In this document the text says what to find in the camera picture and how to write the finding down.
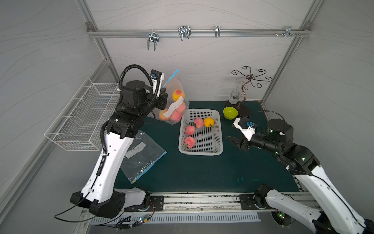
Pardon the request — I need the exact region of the orange yellow peach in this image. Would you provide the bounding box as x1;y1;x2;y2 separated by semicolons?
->
172;89;185;102

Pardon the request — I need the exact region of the clear zip-top bag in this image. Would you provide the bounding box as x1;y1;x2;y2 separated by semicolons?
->
153;69;190;125
120;130;167;184

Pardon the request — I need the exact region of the orange red peach front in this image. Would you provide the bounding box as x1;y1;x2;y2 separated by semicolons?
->
159;108;169;121

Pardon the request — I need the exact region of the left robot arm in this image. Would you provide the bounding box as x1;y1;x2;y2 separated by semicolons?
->
70;79;167;218

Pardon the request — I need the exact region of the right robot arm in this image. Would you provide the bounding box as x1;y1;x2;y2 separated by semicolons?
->
227;118;374;234

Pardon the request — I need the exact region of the pink peach back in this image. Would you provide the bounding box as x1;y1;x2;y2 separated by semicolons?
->
194;118;204;128

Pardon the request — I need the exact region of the yellow peach back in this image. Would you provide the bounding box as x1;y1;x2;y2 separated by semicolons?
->
204;118;215;128

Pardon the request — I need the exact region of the brown metal hook stand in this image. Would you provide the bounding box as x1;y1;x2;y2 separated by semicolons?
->
225;66;273;117

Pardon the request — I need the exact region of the green plastic bowl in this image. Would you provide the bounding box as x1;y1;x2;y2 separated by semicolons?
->
223;107;238;120

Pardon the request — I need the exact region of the metal double hook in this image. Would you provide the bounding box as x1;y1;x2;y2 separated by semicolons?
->
147;32;160;51

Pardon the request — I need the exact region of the white plastic perforated basket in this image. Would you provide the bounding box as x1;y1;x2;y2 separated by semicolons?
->
178;109;223;156

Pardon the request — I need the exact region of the metal hook centre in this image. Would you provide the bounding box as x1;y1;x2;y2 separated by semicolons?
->
178;26;191;41

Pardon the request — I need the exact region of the metal hook right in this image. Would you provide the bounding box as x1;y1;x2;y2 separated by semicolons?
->
274;26;301;38

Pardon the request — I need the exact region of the small metal hook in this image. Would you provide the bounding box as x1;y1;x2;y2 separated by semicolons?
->
215;26;221;38

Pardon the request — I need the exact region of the white vent strip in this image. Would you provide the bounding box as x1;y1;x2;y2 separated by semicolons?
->
90;212;261;225

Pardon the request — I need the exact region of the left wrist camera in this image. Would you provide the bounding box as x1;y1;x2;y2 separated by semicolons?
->
150;69;164;98

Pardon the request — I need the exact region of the white wire wall basket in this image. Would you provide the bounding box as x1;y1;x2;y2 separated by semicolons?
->
44;78;119;151

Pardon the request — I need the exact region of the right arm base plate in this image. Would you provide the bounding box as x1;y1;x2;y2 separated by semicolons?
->
237;194;264;210

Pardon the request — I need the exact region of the aluminium top rail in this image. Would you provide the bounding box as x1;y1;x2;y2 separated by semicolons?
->
87;28;312;38

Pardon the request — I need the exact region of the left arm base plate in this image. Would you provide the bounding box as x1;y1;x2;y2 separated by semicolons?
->
126;195;165;212

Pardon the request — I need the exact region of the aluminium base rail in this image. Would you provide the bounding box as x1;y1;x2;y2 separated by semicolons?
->
113;192;279;215

